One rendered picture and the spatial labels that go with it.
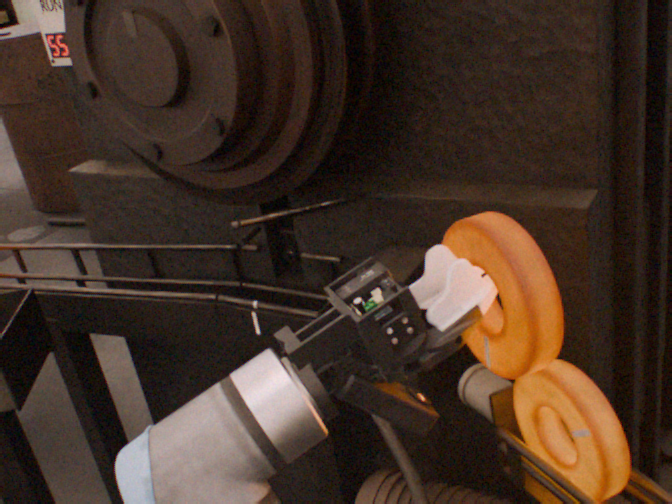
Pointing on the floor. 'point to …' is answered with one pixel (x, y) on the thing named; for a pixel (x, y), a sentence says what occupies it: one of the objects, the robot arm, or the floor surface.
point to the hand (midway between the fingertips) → (494, 278)
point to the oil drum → (39, 119)
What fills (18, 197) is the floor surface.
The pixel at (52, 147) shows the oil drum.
